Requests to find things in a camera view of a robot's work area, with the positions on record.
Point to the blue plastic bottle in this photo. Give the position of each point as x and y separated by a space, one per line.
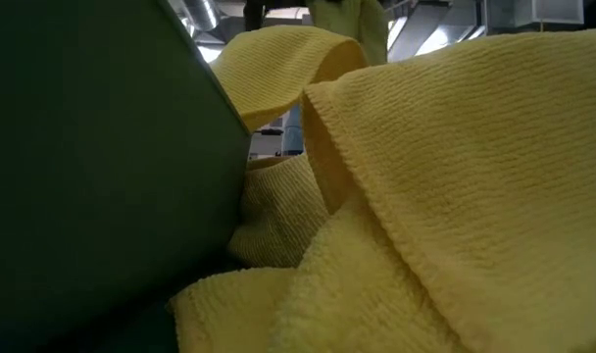
294 132

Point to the black background bar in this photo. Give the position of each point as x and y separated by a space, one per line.
271 131

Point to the teal plastic bin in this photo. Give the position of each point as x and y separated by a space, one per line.
107 171

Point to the white ceiling unit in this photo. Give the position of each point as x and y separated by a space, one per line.
533 12

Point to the silver ventilation duct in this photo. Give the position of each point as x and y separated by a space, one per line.
200 12

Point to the grey slanted ceiling duct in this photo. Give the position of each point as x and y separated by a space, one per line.
425 29

